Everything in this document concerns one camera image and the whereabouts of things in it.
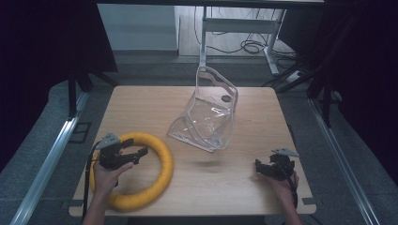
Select black floor cables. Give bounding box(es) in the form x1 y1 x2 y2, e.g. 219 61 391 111
192 6 299 62

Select yellow padded ring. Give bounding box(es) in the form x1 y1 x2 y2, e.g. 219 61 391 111
88 131 175 211

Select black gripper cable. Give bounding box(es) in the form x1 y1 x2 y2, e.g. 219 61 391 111
283 162 299 210
81 142 101 221

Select white metal desk frame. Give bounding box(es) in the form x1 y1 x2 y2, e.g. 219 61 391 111
199 6 287 76

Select white power strip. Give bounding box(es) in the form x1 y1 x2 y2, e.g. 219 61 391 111
285 69 305 84

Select black metal stand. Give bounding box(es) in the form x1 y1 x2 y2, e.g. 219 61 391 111
66 67 120 119
262 46 345 128

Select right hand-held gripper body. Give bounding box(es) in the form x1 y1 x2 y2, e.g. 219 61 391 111
264 147 300 182

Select person's left hand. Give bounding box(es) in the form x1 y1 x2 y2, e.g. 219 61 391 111
92 160 134 199

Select black floor bracket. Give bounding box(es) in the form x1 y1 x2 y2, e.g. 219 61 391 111
68 121 93 145

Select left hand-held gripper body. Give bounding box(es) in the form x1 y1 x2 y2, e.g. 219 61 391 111
94 131 141 172

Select aluminium floor rail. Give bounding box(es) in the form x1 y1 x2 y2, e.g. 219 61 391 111
307 97 382 225
8 89 91 225

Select dark curtain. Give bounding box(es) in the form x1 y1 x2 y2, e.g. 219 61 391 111
278 0 398 186
0 0 118 173

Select clear plastic bag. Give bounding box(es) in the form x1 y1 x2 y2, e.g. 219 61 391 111
166 66 239 154

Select person's right hand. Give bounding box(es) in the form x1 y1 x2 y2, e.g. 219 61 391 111
264 171 300 205

